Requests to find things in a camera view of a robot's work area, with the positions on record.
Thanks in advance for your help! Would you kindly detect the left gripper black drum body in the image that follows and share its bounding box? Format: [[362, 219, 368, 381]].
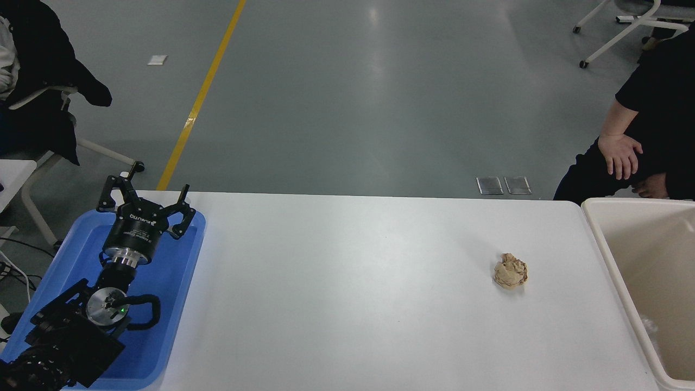
[[103, 200, 173, 258]]

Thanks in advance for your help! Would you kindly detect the person's hand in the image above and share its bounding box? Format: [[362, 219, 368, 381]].
[[632, 173, 669, 199], [598, 133, 644, 181]]

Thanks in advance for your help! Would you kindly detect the white chair with person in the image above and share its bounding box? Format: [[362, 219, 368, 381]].
[[8, 84, 146, 248]]

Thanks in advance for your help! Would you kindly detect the blue plastic tray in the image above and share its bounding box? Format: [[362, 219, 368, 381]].
[[0, 209, 207, 390]]

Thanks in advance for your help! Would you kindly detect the small white side table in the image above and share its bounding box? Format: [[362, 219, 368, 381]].
[[0, 159, 37, 213]]

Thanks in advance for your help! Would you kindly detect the seated person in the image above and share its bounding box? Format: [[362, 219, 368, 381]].
[[0, 0, 113, 166]]

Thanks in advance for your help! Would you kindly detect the crumpled tan paper ball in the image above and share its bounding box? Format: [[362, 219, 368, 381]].
[[494, 253, 529, 289]]

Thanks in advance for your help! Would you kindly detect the large pale bin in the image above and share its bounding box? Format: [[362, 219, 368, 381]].
[[581, 197, 695, 391]]

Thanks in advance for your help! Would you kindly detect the empty white wheeled chair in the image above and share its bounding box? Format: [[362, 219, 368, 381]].
[[573, 0, 695, 69]]

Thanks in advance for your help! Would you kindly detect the person beside bin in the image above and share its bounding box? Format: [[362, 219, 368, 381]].
[[553, 27, 695, 200]]

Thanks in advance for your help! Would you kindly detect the thin black cable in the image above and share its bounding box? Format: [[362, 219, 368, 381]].
[[0, 237, 56, 257]]

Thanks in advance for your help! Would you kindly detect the thin white cable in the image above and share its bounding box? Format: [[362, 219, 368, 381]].
[[0, 251, 31, 302]]

